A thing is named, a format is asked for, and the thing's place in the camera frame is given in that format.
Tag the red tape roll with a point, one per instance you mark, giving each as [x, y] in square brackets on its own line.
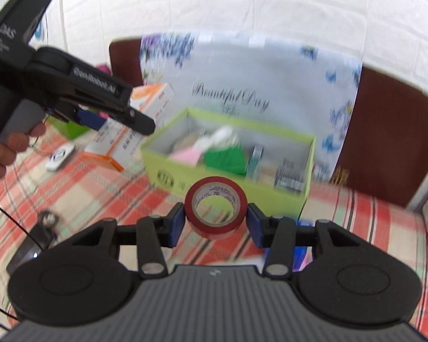
[217, 229]

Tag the plaid blanket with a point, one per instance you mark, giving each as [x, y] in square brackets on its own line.
[103, 199]

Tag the black barcode box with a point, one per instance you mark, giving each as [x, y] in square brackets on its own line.
[289, 176]

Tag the blue package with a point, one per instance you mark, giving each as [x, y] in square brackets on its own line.
[302, 256]

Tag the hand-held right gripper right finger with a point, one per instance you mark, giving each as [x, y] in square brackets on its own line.
[256, 225]

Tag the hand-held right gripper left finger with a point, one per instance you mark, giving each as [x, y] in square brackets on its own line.
[176, 225]

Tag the small green box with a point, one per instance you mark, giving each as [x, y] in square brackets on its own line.
[226, 160]

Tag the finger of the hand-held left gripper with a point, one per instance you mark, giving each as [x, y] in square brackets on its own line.
[92, 82]
[89, 118]

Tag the blue gradient box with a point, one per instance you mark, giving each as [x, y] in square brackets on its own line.
[256, 160]

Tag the person's left hand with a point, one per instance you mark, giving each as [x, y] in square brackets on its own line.
[0, 153]

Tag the pink bottle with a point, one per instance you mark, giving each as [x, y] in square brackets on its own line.
[103, 69]

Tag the orange white medicine box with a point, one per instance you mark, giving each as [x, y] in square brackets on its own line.
[119, 142]

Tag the white remote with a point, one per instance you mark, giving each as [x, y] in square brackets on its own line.
[60, 156]

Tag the orange white carton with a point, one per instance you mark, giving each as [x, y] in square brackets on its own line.
[155, 99]

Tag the pink glove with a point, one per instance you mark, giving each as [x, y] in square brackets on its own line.
[187, 156]

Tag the black phone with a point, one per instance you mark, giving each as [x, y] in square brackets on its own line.
[28, 253]

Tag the lime green storage box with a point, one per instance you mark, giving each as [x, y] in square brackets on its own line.
[157, 169]

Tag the brown wooden headboard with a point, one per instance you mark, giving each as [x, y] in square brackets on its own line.
[388, 131]

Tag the white glove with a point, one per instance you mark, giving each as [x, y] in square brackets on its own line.
[219, 135]

